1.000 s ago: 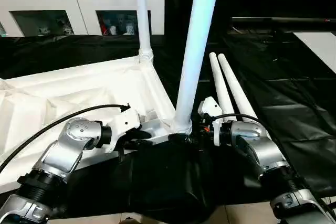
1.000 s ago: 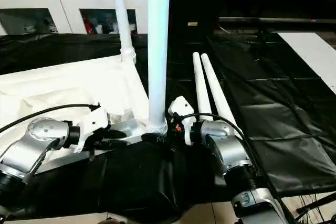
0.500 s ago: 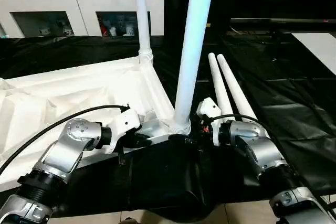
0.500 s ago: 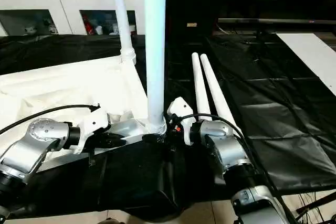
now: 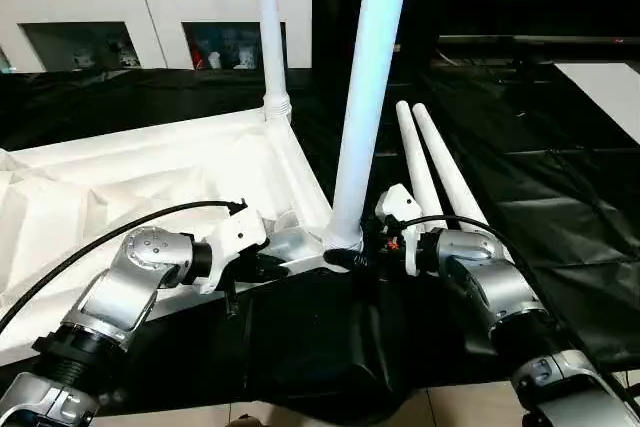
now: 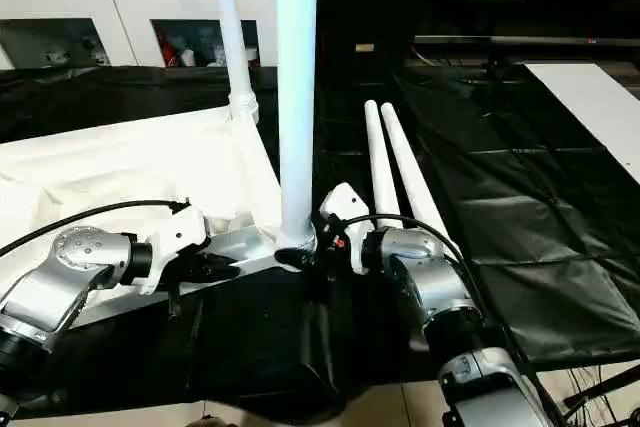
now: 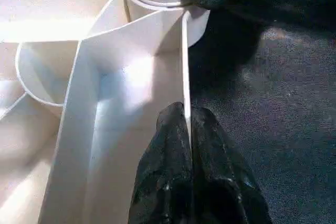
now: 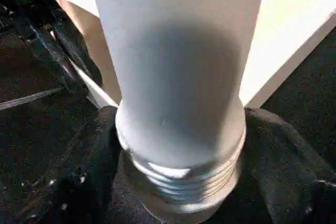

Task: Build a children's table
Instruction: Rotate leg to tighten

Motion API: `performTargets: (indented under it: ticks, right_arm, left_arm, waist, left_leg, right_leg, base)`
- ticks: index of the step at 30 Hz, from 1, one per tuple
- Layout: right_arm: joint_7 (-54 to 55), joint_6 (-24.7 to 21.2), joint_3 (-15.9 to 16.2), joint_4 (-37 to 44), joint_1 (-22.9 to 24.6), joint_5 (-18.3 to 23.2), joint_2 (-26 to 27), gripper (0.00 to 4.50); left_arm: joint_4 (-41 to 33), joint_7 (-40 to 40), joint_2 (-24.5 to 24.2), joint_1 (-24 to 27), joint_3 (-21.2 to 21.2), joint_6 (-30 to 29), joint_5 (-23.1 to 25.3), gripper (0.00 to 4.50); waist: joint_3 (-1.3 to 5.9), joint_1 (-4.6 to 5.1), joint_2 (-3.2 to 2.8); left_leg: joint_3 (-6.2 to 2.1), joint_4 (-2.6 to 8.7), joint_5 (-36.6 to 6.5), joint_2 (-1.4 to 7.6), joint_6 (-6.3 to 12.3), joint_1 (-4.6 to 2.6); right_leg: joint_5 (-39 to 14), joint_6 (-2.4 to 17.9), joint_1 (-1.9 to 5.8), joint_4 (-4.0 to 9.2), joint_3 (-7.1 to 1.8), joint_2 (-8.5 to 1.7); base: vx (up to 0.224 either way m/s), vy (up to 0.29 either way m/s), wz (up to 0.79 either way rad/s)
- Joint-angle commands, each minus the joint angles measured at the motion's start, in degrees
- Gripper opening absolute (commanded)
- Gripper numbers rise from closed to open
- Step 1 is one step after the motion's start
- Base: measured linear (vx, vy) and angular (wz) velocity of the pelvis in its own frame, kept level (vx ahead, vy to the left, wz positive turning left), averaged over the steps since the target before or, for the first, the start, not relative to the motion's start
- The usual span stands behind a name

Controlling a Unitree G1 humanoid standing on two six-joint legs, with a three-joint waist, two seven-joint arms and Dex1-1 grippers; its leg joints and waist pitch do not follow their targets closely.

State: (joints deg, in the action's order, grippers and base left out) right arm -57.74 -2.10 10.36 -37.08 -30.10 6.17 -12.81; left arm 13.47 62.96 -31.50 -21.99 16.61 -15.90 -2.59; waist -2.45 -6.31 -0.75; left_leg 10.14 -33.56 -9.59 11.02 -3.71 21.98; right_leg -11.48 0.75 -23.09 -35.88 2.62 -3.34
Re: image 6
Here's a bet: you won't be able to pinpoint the black mat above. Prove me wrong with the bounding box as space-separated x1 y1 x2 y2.
0 62 640 420

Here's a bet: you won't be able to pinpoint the black metal rail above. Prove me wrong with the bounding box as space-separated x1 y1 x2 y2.
412 35 640 51

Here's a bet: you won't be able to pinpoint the thin black floor cables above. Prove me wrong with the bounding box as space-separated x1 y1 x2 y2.
568 367 640 427

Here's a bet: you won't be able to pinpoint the white plastic table top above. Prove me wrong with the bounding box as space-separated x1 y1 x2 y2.
0 105 319 330

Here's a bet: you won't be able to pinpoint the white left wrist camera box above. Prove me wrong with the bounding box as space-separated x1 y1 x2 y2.
138 205 212 294

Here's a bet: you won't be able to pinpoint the white flat board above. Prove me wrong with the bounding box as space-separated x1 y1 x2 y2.
525 62 640 184

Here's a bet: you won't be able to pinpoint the white plastic table leg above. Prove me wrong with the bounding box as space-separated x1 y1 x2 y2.
207 0 260 121
380 102 452 244
363 99 402 234
273 0 321 254

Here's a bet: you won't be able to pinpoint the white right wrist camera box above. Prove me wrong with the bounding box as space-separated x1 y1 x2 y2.
318 182 374 277

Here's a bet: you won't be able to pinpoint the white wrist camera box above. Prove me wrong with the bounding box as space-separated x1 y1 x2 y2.
318 182 374 277
138 205 212 294

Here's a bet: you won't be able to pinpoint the black stand leg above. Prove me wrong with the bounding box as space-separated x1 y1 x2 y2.
562 361 640 410

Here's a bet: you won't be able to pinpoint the white cabinet with glass doors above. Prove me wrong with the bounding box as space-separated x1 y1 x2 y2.
0 0 281 70

